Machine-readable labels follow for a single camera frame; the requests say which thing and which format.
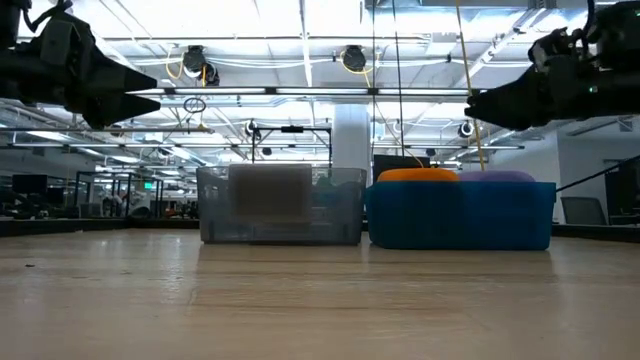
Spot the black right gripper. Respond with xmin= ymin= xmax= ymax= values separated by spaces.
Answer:
xmin=464 ymin=54 xmax=640 ymax=131

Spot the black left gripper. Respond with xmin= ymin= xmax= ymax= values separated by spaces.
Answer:
xmin=0 ymin=29 xmax=162 ymax=130

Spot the purple foam die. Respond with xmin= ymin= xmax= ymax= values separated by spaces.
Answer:
xmin=457 ymin=170 xmax=537 ymax=183

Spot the orange foam die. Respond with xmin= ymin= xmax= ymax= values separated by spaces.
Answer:
xmin=377 ymin=167 xmax=460 ymax=183

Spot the teal plastic bin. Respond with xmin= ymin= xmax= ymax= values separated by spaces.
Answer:
xmin=364 ymin=180 xmax=557 ymax=251

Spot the transparent grey plastic bin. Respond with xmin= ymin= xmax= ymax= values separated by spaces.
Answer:
xmin=196 ymin=166 xmax=368 ymax=246

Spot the grey office chair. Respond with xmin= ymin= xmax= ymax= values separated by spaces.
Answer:
xmin=559 ymin=195 xmax=607 ymax=226

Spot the black monitor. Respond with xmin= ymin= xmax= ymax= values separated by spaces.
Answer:
xmin=372 ymin=153 xmax=432 ymax=171
xmin=12 ymin=173 xmax=49 ymax=195

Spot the black cable ring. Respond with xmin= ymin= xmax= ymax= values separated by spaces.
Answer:
xmin=182 ymin=95 xmax=208 ymax=115

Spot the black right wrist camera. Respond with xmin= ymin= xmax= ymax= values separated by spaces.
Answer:
xmin=528 ymin=27 xmax=589 ymax=69

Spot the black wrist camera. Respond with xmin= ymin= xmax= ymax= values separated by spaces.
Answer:
xmin=528 ymin=27 xmax=589 ymax=69
xmin=38 ymin=12 xmax=96 ymax=69

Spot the yellow hanging cable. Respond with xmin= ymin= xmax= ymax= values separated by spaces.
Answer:
xmin=453 ymin=0 xmax=487 ymax=172

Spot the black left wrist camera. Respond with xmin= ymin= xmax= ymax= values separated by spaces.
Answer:
xmin=38 ymin=12 xmax=96 ymax=69

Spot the distant black frame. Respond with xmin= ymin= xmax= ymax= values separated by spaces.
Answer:
xmin=251 ymin=124 xmax=334 ymax=166

